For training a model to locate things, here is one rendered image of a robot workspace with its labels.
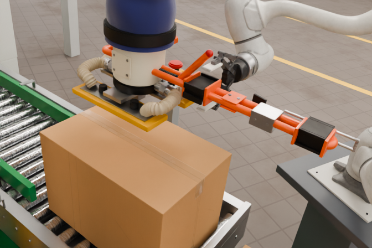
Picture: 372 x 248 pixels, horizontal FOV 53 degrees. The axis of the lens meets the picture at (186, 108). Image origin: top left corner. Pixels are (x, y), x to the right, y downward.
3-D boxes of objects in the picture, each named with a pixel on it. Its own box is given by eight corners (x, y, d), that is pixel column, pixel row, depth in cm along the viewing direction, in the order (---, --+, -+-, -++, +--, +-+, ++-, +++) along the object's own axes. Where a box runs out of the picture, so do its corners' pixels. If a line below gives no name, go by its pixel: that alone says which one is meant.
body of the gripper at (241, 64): (250, 61, 123) (236, 69, 116) (246, 83, 127) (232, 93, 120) (230, 53, 126) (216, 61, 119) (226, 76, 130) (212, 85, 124)
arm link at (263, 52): (238, 81, 135) (226, 46, 133) (257, 68, 147) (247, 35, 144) (264, 75, 128) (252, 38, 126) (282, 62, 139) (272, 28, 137)
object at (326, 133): (289, 144, 96) (294, 128, 94) (300, 132, 102) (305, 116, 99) (321, 158, 92) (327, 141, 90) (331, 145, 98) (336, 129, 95)
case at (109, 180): (48, 208, 160) (39, 131, 139) (117, 164, 188) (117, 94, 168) (155, 295, 131) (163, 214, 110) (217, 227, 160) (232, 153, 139)
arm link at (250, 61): (255, 79, 131) (247, 86, 127) (232, 71, 135) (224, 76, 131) (260, 56, 126) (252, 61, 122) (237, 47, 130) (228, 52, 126)
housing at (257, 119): (247, 124, 103) (250, 110, 101) (258, 114, 108) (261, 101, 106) (270, 134, 100) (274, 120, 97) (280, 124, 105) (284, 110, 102)
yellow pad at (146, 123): (71, 92, 128) (71, 79, 125) (94, 83, 135) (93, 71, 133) (147, 133, 112) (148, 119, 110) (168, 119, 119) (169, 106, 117)
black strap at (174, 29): (88, 32, 116) (87, 19, 114) (138, 17, 133) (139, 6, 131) (143, 55, 106) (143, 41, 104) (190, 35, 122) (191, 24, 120)
